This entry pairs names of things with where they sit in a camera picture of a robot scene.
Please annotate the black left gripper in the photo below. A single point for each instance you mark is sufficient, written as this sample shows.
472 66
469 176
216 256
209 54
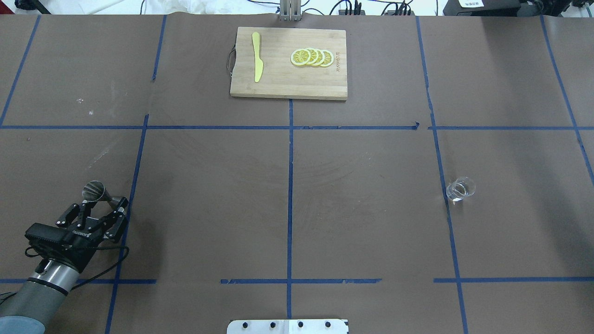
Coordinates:
80 244

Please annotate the steel jigger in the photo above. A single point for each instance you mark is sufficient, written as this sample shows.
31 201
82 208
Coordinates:
95 191

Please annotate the small clear glass cup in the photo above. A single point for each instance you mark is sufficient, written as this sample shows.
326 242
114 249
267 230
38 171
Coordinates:
460 189

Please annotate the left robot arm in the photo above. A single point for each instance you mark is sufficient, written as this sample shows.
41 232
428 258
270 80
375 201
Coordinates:
29 310

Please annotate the wooden cutting board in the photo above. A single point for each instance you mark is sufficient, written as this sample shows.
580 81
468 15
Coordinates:
280 78

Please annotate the yellow plastic knife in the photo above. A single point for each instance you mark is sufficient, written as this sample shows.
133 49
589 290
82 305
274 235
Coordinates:
258 62

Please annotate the back lemon slice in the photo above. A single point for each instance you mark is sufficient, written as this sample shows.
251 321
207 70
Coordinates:
328 58

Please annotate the black box on desk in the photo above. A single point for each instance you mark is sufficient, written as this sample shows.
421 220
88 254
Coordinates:
482 8

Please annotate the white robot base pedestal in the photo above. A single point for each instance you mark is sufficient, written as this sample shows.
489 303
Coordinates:
289 326

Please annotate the aluminium frame post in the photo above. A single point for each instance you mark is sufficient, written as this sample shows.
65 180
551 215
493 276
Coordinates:
290 10

